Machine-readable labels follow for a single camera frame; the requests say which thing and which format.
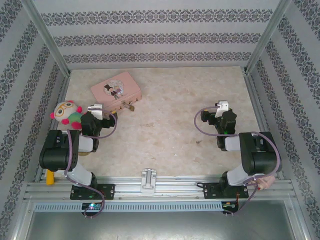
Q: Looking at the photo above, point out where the pink tin box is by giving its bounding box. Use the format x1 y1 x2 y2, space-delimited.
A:
90 71 143 113

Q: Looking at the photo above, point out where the plush doll with glasses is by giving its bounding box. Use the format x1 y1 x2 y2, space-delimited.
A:
49 99 84 130

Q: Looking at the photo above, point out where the yellow block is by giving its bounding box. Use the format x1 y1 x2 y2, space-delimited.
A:
46 169 56 186

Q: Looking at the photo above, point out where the pink toy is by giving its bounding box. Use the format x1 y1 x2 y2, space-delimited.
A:
252 174 276 191

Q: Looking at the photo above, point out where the left circuit board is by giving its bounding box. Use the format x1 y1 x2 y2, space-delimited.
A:
81 202 104 211

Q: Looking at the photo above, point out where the grey metal panel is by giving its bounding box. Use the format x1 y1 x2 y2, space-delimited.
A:
24 211 305 240

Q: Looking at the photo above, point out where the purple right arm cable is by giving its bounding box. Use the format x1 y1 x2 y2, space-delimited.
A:
194 104 282 217

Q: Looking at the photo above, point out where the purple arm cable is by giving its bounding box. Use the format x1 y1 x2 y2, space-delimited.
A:
194 104 282 217
63 103 119 220

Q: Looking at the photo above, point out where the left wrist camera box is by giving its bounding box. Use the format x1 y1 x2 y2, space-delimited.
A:
86 103 105 120

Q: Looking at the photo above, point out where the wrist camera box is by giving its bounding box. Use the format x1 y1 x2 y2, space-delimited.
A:
86 103 105 120
215 100 230 118

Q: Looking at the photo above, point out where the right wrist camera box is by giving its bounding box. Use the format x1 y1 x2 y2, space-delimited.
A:
215 100 230 118

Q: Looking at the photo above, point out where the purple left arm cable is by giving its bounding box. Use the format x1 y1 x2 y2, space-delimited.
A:
63 103 119 220

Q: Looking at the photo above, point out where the aluminium side rail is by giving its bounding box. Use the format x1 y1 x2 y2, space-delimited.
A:
242 69 285 181
34 69 73 184

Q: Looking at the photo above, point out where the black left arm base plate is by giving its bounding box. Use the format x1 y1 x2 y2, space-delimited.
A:
69 183 116 201

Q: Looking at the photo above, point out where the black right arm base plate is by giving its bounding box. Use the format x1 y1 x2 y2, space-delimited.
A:
203 181 250 200

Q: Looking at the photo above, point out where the white clamp bracket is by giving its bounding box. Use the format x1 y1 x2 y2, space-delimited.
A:
140 167 159 195

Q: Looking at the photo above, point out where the aluminium cross rail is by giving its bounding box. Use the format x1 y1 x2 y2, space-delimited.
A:
23 175 296 201

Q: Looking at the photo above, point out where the grey slotted cable duct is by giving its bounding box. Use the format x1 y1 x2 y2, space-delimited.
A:
33 201 224 212

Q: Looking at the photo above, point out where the aluminium corner post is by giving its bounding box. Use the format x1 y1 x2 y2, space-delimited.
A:
243 0 295 75
19 0 72 76

